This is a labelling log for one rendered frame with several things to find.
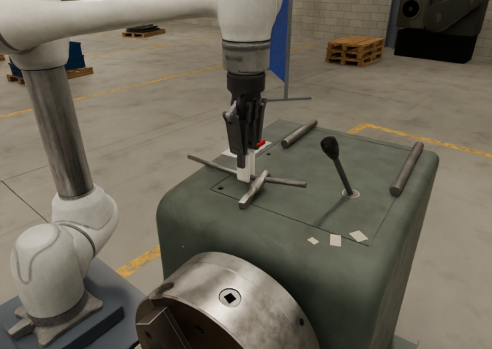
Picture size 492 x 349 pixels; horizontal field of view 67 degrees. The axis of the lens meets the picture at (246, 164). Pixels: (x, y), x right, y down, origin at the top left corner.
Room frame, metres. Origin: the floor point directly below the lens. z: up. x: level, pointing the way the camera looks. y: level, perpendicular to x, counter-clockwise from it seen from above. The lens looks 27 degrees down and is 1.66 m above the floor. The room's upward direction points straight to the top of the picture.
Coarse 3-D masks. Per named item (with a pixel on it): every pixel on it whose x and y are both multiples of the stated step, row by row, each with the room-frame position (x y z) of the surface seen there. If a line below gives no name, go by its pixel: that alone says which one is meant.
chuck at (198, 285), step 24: (192, 264) 0.50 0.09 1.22; (192, 288) 0.42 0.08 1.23; (216, 288) 0.42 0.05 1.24; (240, 288) 0.42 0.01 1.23; (144, 312) 0.45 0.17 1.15; (192, 312) 0.39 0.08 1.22; (216, 312) 0.37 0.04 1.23; (240, 312) 0.38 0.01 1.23; (264, 312) 0.39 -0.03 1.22; (192, 336) 0.39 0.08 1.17; (216, 336) 0.36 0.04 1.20; (240, 336) 0.35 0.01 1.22; (264, 336) 0.36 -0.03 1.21; (288, 336) 0.38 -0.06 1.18
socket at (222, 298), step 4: (224, 292) 0.41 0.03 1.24; (228, 292) 0.41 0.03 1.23; (232, 292) 0.41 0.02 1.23; (236, 292) 0.41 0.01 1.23; (220, 296) 0.40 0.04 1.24; (224, 296) 0.41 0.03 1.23; (228, 296) 0.41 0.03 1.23; (232, 296) 0.41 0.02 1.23; (236, 296) 0.41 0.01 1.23; (220, 300) 0.40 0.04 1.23; (224, 300) 0.40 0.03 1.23; (228, 300) 0.41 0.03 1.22; (232, 300) 0.41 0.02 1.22; (236, 300) 0.40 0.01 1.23; (240, 300) 0.40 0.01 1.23; (224, 304) 0.39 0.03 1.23; (228, 304) 0.39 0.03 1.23; (232, 304) 0.39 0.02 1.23; (236, 304) 0.39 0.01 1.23
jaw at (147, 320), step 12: (168, 288) 0.45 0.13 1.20; (156, 300) 0.43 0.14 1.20; (156, 312) 0.41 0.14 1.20; (168, 312) 0.41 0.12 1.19; (144, 324) 0.39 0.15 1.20; (156, 324) 0.39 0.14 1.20; (168, 324) 0.40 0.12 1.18; (144, 336) 0.39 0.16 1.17; (156, 336) 0.38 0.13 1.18; (168, 336) 0.38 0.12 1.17; (180, 336) 0.39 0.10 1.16; (156, 348) 0.38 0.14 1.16; (168, 348) 0.37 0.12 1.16; (180, 348) 0.38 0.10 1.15; (192, 348) 0.39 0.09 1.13
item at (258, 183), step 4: (264, 172) 0.70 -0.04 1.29; (268, 172) 0.70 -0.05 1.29; (260, 176) 0.68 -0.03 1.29; (264, 176) 0.69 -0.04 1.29; (268, 176) 0.70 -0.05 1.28; (256, 180) 0.67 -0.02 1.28; (260, 180) 0.67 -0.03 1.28; (264, 180) 0.68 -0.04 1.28; (252, 184) 0.66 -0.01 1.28; (256, 184) 0.66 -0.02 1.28; (260, 184) 0.66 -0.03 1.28; (252, 188) 0.65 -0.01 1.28; (256, 188) 0.65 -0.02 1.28; (260, 188) 0.66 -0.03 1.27; (248, 192) 0.64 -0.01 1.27; (252, 192) 0.64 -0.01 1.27; (256, 192) 0.65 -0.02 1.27; (244, 196) 0.63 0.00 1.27; (248, 196) 0.63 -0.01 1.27; (252, 196) 0.63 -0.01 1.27; (240, 200) 0.62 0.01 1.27; (244, 200) 0.61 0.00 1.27; (248, 200) 0.62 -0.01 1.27; (240, 204) 0.61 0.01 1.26; (244, 204) 0.61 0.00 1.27; (248, 204) 0.62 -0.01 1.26; (244, 208) 0.61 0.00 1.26
